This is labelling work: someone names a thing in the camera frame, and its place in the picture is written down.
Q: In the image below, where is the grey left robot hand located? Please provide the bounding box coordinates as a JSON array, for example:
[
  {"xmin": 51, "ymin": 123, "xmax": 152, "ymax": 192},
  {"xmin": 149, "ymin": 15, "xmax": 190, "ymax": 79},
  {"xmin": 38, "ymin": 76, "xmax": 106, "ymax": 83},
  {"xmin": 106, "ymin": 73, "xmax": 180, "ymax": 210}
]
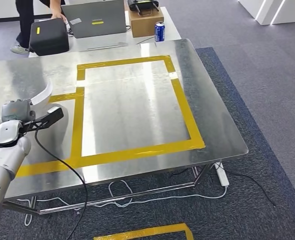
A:
[{"xmin": 1, "ymin": 99, "xmax": 36, "ymax": 123}]

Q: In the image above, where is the white curved car part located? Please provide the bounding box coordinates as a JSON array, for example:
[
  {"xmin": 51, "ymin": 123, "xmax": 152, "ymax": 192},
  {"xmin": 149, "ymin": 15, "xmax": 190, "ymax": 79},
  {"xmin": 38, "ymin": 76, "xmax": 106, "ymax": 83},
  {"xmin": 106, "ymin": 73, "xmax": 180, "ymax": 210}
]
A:
[{"xmin": 29, "ymin": 79, "xmax": 54, "ymax": 107}]

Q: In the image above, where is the stainless steel workbench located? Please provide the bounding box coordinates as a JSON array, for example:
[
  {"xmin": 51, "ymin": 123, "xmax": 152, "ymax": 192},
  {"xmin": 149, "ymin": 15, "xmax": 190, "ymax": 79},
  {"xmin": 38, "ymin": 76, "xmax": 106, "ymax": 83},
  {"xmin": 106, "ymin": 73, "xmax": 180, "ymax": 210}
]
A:
[{"xmin": 0, "ymin": 38, "xmax": 250, "ymax": 216}]

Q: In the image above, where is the black hard case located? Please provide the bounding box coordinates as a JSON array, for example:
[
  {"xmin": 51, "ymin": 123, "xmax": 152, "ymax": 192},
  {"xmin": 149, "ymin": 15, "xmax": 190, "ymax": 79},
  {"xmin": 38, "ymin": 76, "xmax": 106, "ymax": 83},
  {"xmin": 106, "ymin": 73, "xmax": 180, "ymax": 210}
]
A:
[{"xmin": 29, "ymin": 18, "xmax": 70, "ymax": 57}]

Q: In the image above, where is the person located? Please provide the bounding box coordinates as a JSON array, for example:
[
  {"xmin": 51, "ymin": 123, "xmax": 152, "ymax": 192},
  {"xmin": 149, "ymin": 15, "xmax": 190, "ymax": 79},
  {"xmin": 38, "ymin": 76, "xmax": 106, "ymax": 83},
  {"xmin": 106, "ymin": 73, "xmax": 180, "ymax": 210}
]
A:
[{"xmin": 10, "ymin": 0, "xmax": 68, "ymax": 56}]

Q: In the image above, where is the grey laptop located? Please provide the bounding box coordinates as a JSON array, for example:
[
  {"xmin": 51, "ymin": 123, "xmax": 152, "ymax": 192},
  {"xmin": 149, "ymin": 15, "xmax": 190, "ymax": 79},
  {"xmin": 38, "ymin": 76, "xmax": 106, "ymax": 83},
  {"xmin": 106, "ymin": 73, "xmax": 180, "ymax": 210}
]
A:
[{"xmin": 61, "ymin": 0, "xmax": 129, "ymax": 52}]

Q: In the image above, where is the brown cardboard box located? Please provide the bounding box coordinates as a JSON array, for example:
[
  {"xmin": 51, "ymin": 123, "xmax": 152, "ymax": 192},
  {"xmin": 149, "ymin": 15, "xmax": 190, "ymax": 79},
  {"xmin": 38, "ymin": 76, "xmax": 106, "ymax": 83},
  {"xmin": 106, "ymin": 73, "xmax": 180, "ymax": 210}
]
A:
[{"xmin": 127, "ymin": 6, "xmax": 164, "ymax": 38}]

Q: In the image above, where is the black device with antennas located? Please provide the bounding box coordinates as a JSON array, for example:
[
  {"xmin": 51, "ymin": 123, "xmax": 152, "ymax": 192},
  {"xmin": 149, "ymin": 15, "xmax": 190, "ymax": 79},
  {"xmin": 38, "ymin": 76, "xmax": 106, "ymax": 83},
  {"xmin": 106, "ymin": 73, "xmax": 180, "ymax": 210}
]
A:
[{"xmin": 127, "ymin": 0, "xmax": 160, "ymax": 17}]

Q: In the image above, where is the blue drink can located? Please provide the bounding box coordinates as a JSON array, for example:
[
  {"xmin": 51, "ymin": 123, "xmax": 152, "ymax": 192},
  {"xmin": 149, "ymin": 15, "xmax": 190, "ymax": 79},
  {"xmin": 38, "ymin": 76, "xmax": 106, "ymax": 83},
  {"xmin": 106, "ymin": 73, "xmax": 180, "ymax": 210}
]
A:
[{"xmin": 154, "ymin": 21, "xmax": 166, "ymax": 43}]

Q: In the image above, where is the yellow floor tape square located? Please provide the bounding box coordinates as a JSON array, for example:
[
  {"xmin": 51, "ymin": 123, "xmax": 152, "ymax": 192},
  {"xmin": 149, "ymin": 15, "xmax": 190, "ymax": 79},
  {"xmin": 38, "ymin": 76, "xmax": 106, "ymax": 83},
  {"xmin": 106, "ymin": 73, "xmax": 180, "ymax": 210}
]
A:
[{"xmin": 93, "ymin": 222, "xmax": 195, "ymax": 240}]

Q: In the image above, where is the yellow tape double rectangle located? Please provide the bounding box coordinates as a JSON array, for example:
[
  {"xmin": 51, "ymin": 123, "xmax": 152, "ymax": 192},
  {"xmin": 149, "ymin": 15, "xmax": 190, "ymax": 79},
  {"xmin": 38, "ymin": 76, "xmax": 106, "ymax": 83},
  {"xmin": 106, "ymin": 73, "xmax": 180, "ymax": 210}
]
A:
[{"xmin": 15, "ymin": 54, "xmax": 206, "ymax": 179}]

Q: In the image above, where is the white power strip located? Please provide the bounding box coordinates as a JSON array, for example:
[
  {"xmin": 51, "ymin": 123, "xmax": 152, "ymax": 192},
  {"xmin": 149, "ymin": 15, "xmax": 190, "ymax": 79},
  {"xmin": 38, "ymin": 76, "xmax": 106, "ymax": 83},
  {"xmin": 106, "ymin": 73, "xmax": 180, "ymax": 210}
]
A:
[{"xmin": 214, "ymin": 161, "xmax": 230, "ymax": 188}]

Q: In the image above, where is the white partition block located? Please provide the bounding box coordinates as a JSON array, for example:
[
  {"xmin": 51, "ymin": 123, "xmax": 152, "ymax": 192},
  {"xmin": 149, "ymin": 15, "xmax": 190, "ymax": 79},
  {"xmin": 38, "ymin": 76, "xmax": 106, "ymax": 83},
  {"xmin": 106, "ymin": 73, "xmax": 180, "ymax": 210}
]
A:
[{"xmin": 237, "ymin": 0, "xmax": 295, "ymax": 26}]

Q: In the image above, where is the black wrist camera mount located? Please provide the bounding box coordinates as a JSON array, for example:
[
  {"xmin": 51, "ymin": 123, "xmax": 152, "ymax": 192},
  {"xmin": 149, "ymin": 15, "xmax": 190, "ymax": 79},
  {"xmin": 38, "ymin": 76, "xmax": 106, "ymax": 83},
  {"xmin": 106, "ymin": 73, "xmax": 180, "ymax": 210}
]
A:
[{"xmin": 18, "ymin": 105, "xmax": 64, "ymax": 135}]

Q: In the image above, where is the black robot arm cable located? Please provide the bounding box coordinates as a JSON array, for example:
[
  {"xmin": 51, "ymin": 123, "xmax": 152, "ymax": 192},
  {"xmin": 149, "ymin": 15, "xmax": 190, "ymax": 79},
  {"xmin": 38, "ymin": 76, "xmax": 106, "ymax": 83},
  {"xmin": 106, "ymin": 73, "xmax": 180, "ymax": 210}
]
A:
[{"xmin": 34, "ymin": 129, "xmax": 89, "ymax": 240}]

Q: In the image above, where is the long white floor cable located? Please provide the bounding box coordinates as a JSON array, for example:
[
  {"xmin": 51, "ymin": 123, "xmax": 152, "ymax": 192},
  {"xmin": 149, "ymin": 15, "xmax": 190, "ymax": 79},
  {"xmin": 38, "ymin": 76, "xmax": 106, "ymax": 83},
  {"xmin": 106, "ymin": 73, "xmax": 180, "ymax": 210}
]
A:
[{"xmin": 16, "ymin": 180, "xmax": 228, "ymax": 228}]

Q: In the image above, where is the black floor cable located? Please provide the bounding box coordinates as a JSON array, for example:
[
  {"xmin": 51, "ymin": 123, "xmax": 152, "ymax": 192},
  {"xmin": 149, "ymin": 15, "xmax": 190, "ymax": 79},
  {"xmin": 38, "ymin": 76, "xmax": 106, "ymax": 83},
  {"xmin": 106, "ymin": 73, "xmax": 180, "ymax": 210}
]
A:
[{"xmin": 170, "ymin": 167, "xmax": 277, "ymax": 208}]

